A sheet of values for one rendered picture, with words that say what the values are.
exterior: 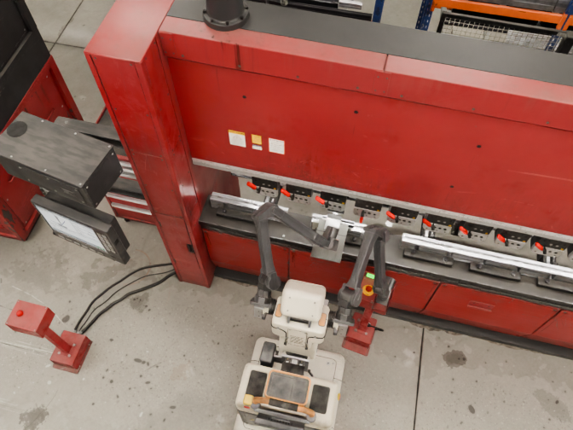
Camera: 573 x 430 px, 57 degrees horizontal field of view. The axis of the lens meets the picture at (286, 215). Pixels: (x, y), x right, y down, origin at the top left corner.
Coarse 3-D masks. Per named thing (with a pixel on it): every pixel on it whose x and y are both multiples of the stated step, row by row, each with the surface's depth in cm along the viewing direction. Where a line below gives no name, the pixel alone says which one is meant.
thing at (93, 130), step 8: (56, 120) 274; (64, 120) 274; (72, 120) 274; (80, 120) 274; (72, 128) 271; (80, 128) 271; (88, 128) 271; (96, 128) 271; (104, 128) 271; (112, 128) 271; (96, 136) 269; (104, 136) 268; (112, 136) 268; (112, 144) 273; (120, 144) 273
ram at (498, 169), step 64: (192, 64) 235; (192, 128) 275; (256, 128) 262; (320, 128) 250; (384, 128) 240; (448, 128) 230; (512, 128) 220; (384, 192) 281; (448, 192) 268; (512, 192) 255
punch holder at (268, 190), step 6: (252, 180) 303; (258, 180) 301; (264, 180) 300; (270, 180) 298; (258, 186) 307; (264, 186) 305; (270, 186) 303; (276, 186) 302; (264, 192) 310; (270, 192) 308; (276, 192) 307
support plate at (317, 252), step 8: (320, 224) 323; (344, 224) 323; (320, 232) 320; (344, 232) 320; (344, 240) 318; (312, 248) 314; (320, 248) 314; (312, 256) 312; (320, 256) 312; (328, 256) 312; (336, 256) 312
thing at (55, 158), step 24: (24, 120) 241; (48, 120) 241; (0, 144) 234; (24, 144) 234; (48, 144) 234; (72, 144) 234; (96, 144) 234; (24, 168) 233; (48, 168) 228; (72, 168) 228; (96, 168) 228; (120, 168) 247; (72, 192) 232; (96, 192) 235
